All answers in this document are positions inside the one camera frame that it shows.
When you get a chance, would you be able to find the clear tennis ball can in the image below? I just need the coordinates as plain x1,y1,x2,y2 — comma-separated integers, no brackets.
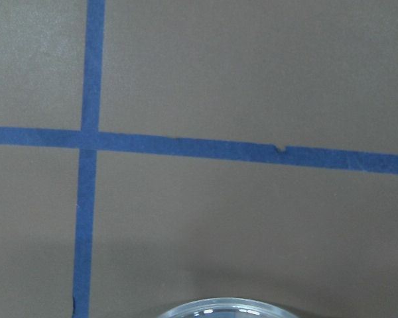
158,297,299,318

